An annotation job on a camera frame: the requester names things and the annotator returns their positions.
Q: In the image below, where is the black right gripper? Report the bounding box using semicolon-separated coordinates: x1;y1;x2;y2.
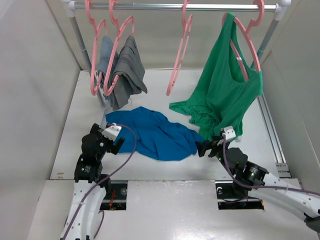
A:
194;135;235;176

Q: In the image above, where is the blue t shirt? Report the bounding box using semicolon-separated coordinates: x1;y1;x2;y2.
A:
105;106;205;161

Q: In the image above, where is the pink plastic hanger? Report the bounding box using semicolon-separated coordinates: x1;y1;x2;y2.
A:
166;0;193;96

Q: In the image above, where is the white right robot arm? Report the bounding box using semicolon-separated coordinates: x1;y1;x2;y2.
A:
196;137;320;233

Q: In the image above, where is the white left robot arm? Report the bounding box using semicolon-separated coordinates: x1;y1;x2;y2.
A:
60;123;125;240

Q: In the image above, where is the pink hanger far left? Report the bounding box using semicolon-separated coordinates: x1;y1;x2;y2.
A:
84;0;108;96

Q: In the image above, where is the pink hanger with green top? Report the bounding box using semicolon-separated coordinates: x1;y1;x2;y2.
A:
220;0;265;85

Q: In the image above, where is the pink hanger with grey skirt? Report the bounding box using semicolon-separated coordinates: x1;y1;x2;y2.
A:
102;0;136;97

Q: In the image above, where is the green tank top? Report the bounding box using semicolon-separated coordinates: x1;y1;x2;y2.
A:
169;12;263;141

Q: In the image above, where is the grey pleated skirt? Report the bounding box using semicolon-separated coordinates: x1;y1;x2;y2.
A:
111;35;148;111

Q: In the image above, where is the light blue denim garment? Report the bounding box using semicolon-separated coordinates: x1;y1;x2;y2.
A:
97;35;119;104

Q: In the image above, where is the metal clothes rack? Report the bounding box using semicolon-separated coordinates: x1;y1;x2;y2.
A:
61;0;292;108

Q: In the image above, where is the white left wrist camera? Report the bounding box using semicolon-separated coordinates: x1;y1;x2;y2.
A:
101;123;122;141

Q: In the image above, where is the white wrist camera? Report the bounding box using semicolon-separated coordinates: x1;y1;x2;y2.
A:
101;123;122;141
220;126;236;141

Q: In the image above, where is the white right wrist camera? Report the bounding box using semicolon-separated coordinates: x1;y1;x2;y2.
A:
220;126;236;141

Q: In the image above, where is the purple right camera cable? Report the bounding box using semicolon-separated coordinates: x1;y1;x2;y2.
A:
221;136;320;197

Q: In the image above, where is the purple camera cable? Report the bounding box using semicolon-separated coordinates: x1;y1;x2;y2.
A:
61;123;138;240
221;136;320;197

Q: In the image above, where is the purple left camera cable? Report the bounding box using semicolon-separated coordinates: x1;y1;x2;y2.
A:
61;123;138;240

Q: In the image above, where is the aluminium rail right side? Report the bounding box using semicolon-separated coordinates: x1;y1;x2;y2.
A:
257;95;292;179

